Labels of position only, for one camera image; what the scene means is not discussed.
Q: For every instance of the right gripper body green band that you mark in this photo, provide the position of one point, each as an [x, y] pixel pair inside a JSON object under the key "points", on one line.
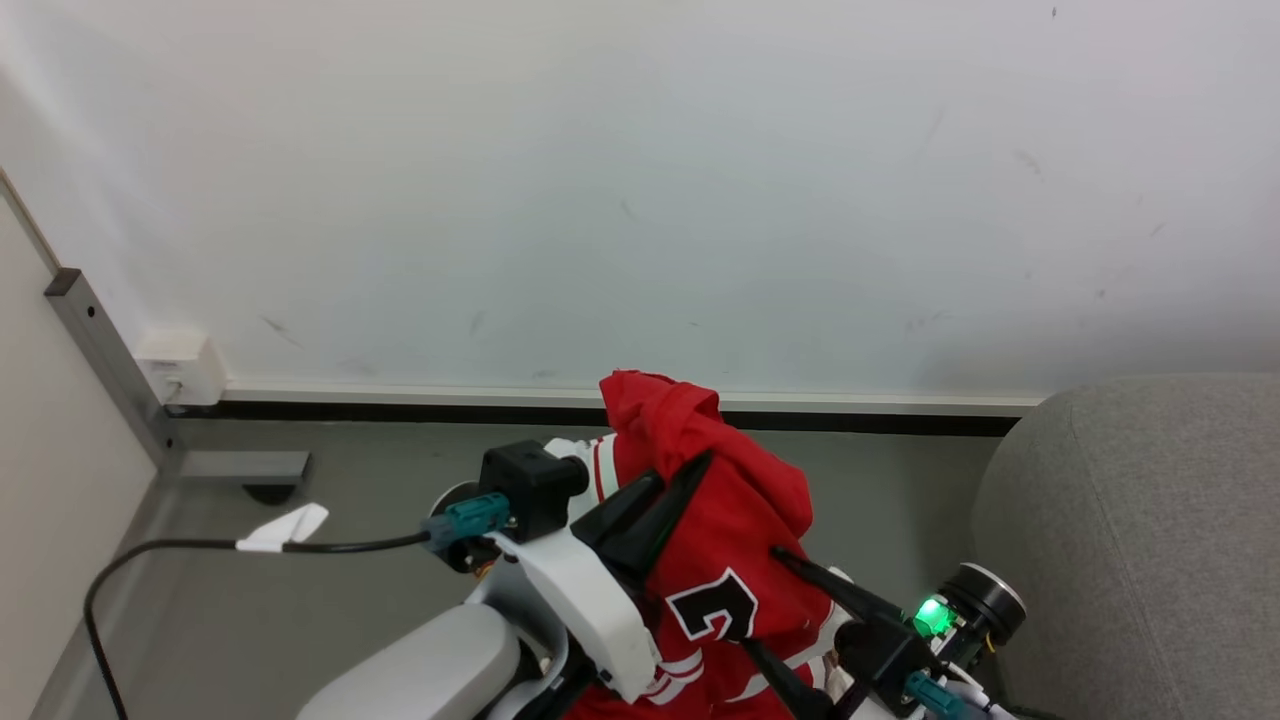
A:
{"points": [[980, 605]]}

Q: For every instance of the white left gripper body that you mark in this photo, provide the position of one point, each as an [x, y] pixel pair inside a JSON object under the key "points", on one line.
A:
{"points": [[590, 600]]}

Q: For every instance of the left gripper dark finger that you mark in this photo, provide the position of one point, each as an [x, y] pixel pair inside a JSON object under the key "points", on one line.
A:
{"points": [[660, 530], [620, 505]]}

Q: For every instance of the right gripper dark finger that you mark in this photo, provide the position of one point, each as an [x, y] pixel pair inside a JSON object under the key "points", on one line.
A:
{"points": [[840, 592], [790, 685]]}

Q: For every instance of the red sports jersey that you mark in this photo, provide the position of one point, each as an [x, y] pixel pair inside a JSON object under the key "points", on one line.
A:
{"points": [[740, 500]]}

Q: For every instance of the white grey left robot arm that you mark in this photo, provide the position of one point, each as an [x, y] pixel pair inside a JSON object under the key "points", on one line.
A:
{"points": [[430, 670]]}

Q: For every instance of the grey fabric sofa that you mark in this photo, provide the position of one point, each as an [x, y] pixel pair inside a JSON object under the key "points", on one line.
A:
{"points": [[1140, 550]]}

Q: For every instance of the white and black baseboard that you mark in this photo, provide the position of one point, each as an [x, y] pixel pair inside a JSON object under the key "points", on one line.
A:
{"points": [[450, 402]]}

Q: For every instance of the grey metal partition foot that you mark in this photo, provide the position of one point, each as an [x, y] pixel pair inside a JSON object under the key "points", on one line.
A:
{"points": [[245, 466]]}

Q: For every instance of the beige partition panel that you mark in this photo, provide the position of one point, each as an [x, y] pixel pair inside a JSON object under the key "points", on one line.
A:
{"points": [[50, 450]]}

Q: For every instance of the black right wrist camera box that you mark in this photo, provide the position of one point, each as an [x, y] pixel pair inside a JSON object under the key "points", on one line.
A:
{"points": [[885, 655]]}

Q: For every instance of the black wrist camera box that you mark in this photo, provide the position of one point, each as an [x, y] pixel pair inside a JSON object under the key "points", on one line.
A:
{"points": [[530, 485], [885, 655]]}

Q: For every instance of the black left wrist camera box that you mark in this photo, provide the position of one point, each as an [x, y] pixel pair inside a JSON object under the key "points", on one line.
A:
{"points": [[530, 485]]}

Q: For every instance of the white wall socket box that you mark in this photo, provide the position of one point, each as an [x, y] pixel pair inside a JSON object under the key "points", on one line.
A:
{"points": [[185, 368]]}

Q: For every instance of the grey metal partition post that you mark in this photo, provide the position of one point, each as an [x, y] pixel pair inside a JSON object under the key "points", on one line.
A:
{"points": [[105, 350]]}

